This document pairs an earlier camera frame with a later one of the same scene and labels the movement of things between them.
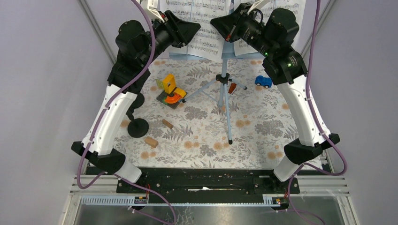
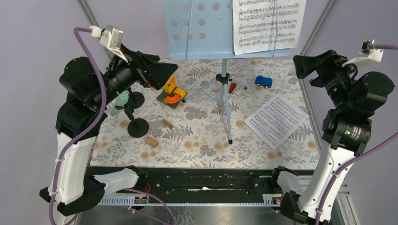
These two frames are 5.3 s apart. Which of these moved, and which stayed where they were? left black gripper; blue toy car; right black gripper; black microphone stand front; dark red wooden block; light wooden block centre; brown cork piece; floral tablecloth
Moved: left black gripper; right black gripper
Stayed: black microphone stand front; brown cork piece; dark red wooden block; floral tablecloth; light wooden block centre; blue toy car
